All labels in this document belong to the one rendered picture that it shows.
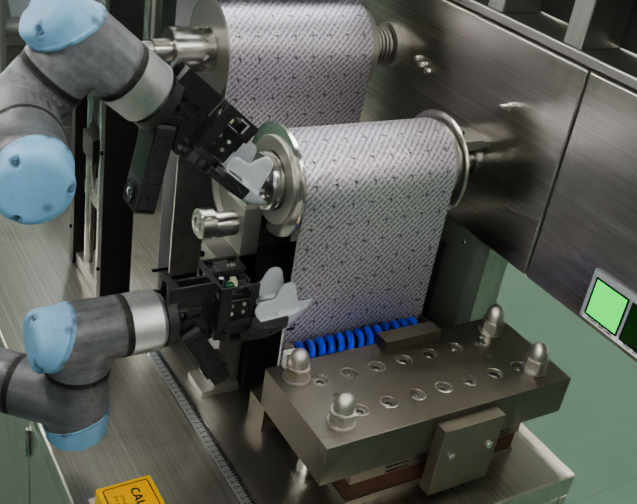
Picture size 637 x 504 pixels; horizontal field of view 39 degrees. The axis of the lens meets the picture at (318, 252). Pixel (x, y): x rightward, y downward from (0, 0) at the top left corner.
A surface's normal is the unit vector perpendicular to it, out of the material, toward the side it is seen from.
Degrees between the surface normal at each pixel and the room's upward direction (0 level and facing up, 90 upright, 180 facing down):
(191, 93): 90
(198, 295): 90
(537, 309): 0
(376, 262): 90
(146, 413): 0
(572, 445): 0
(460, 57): 90
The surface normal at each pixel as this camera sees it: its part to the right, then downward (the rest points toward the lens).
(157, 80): 0.75, 0.08
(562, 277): -0.86, 0.14
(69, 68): 0.23, 0.42
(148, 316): 0.45, -0.28
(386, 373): 0.15, -0.85
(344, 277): 0.50, 0.50
